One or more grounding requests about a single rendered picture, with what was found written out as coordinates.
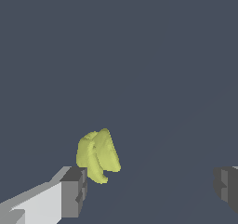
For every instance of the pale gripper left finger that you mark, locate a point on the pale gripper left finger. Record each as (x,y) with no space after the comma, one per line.
(49,200)

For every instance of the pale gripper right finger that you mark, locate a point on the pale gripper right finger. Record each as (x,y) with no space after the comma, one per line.
(227,184)

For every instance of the yellow-green banana bunch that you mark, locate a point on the yellow-green banana bunch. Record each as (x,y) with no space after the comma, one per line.
(99,155)

